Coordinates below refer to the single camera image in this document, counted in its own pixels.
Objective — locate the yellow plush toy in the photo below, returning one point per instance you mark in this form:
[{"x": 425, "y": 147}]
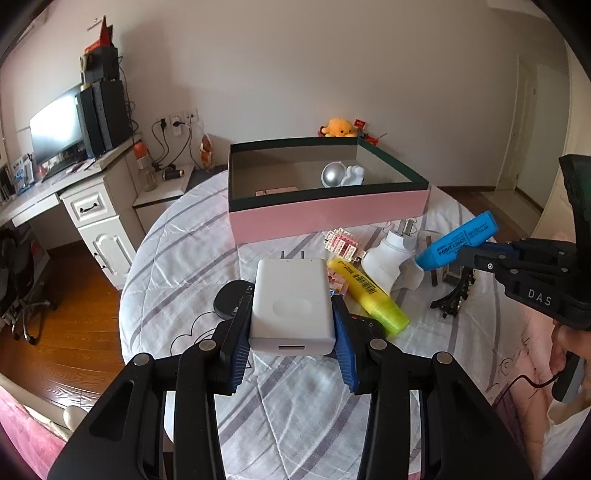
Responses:
[{"x": 339, "y": 128}]

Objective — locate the black speakers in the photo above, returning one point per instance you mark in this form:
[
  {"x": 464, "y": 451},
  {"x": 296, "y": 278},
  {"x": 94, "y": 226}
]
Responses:
[{"x": 104, "y": 117}]

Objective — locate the white figurine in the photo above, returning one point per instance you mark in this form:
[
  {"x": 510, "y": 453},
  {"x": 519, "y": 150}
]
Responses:
[{"x": 356, "y": 176}]

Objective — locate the blue packet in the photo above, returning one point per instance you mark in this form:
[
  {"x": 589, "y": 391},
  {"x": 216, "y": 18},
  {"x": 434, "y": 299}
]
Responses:
[{"x": 23, "y": 175}]

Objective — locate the wall outlets with plugs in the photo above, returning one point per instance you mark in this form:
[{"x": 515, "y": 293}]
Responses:
[{"x": 178, "y": 121}]

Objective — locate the red trinkets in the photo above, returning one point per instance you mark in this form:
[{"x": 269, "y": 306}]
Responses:
[{"x": 367, "y": 131}]

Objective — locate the computer monitor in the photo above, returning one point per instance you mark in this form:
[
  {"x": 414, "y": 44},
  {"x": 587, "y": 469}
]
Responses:
[{"x": 55, "y": 129}]

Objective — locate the red box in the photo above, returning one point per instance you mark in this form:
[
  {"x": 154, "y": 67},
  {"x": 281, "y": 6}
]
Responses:
[{"x": 102, "y": 39}]

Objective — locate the low white side table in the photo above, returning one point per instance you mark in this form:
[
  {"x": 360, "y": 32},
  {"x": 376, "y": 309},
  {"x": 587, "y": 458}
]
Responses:
[{"x": 161, "y": 198}]

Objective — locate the person's right hand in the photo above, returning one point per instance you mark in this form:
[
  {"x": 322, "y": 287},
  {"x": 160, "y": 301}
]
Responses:
[{"x": 561, "y": 344}]

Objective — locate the pink printed bedding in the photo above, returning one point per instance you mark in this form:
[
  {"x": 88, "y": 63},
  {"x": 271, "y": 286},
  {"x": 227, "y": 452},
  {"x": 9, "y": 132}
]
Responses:
[{"x": 521, "y": 364}]

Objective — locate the black round disc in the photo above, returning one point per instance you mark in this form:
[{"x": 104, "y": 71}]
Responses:
[{"x": 227, "y": 300}]

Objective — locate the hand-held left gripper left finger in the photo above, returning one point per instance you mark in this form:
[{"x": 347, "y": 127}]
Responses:
[{"x": 240, "y": 357}]

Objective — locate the white charger block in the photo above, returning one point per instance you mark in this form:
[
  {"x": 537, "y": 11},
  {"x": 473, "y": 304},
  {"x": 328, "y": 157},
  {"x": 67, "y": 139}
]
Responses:
[{"x": 292, "y": 307}]

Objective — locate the black box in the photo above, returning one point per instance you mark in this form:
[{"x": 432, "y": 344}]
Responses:
[{"x": 101, "y": 64}]

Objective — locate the silver ball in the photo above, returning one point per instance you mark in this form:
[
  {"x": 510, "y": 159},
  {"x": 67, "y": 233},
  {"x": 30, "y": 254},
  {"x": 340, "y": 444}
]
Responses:
[{"x": 336, "y": 174}]

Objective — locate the blue highlighter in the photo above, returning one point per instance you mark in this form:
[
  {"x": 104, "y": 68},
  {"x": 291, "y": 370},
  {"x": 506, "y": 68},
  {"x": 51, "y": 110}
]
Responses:
[{"x": 457, "y": 242}]

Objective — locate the white plug adapter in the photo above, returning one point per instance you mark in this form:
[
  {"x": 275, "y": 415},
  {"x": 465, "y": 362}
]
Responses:
[{"x": 385, "y": 263}]

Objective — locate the wooden blocks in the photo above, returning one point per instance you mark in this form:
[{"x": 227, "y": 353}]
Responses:
[{"x": 277, "y": 190}]

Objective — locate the yellow highlighter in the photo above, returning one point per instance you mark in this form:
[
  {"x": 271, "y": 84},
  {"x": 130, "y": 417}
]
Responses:
[{"x": 369, "y": 295}]

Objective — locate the white door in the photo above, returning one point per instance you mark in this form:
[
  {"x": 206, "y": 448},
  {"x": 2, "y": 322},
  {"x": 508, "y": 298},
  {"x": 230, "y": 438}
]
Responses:
[{"x": 515, "y": 129}]

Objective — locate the white drawer cabinet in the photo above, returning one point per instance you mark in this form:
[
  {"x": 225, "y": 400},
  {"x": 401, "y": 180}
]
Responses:
[{"x": 108, "y": 217}]

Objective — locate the black cylinder gadget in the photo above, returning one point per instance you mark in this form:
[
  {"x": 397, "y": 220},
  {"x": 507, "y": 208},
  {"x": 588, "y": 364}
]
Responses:
[{"x": 174, "y": 174}]

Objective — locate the white desk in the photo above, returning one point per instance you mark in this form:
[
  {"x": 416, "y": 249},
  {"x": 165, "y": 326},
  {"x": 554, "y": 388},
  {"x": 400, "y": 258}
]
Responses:
[{"x": 41, "y": 189}]

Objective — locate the office chair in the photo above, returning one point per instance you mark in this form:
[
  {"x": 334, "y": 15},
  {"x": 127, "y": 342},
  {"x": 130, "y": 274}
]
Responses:
[{"x": 23, "y": 286}]

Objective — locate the pink box with green rim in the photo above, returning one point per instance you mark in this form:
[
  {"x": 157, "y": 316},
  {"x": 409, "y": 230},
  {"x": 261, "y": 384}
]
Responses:
[{"x": 323, "y": 214}]

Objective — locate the black tower model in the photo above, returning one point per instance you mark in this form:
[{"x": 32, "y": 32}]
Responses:
[{"x": 455, "y": 300}]

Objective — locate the bottle with orange cap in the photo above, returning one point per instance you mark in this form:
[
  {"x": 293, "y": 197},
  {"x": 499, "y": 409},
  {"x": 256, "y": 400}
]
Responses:
[{"x": 141, "y": 154}]

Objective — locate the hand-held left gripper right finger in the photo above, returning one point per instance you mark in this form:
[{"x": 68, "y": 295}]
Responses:
[{"x": 346, "y": 357}]

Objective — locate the pink and white brick toy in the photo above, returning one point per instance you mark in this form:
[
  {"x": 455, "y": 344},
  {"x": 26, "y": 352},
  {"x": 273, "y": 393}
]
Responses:
[{"x": 342, "y": 244}]

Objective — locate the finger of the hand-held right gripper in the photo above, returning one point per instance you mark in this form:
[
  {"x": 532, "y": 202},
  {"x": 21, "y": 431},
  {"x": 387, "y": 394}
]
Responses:
[
  {"x": 496, "y": 249},
  {"x": 482, "y": 265}
]

